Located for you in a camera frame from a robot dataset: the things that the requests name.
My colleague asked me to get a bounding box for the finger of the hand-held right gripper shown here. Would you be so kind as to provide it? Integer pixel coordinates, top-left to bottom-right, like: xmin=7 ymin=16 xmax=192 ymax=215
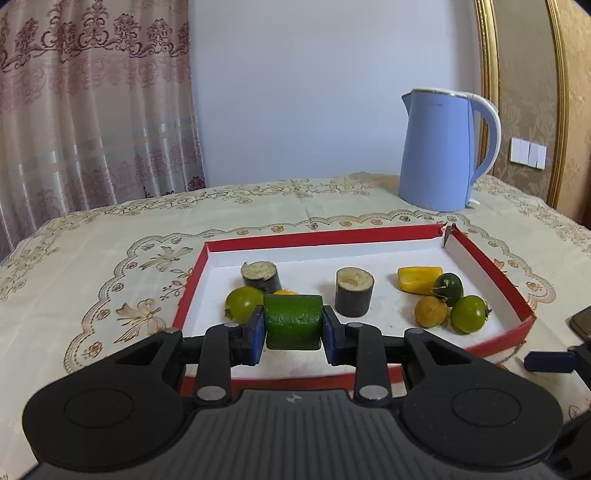
xmin=524 ymin=344 xmax=591 ymax=385

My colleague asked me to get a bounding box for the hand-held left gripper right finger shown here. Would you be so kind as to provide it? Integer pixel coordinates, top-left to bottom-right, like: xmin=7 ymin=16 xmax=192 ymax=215
xmin=322 ymin=307 xmax=490 ymax=409

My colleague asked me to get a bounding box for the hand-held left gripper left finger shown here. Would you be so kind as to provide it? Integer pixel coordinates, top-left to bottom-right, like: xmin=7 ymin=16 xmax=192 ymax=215
xmin=113 ymin=308 xmax=267 ymax=407

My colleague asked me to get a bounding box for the green tomato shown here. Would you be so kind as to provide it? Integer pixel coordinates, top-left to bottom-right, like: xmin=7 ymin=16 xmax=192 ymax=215
xmin=225 ymin=286 xmax=265 ymax=323
xmin=450 ymin=294 xmax=492 ymax=335

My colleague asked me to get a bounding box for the green cucumber chunk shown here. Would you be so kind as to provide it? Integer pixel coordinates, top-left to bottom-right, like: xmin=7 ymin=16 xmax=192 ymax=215
xmin=264 ymin=294 xmax=324 ymax=350

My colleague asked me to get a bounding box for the dark sugarcane piece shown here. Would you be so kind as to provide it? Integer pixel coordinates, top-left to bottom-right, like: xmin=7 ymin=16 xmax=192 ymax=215
xmin=335 ymin=268 xmax=375 ymax=318

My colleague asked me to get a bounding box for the cut eggplant chunk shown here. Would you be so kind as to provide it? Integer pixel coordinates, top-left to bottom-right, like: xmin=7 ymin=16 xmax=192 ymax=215
xmin=240 ymin=261 xmax=281 ymax=295

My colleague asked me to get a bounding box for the red shallow cardboard box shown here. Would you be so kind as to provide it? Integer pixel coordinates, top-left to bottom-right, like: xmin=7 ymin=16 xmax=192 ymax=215
xmin=172 ymin=222 xmax=536 ymax=398

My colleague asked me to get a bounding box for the small yellow round citrus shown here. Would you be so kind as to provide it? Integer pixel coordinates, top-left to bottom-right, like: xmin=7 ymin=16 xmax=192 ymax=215
xmin=414 ymin=295 xmax=451 ymax=329

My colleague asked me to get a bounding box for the yellow bell pepper piece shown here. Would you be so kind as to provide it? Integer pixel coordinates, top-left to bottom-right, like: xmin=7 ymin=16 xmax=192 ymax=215
xmin=397 ymin=266 xmax=444 ymax=296

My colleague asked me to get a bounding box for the dark green round lime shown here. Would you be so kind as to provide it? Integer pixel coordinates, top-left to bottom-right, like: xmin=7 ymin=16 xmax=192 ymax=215
xmin=431 ymin=272 xmax=464 ymax=306

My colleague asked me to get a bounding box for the black smartphone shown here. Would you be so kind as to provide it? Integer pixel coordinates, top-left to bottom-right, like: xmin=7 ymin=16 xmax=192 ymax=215
xmin=568 ymin=305 xmax=591 ymax=342

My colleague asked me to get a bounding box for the blue electric kettle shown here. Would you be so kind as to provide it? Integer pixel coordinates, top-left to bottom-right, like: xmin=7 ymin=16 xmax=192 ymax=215
xmin=398 ymin=88 xmax=503 ymax=213

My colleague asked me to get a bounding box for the pink patterned curtain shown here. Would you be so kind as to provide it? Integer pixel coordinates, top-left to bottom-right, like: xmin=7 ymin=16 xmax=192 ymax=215
xmin=0 ymin=0 xmax=207 ymax=259

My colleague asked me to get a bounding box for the white wall switch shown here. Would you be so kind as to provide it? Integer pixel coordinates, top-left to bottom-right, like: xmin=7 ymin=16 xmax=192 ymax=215
xmin=509 ymin=137 xmax=548 ymax=168

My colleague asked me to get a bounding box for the gold curved wall moulding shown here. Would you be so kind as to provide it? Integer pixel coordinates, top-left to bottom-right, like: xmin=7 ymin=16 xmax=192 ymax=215
xmin=546 ymin=0 xmax=579 ymax=208
xmin=472 ymin=0 xmax=502 ymax=178

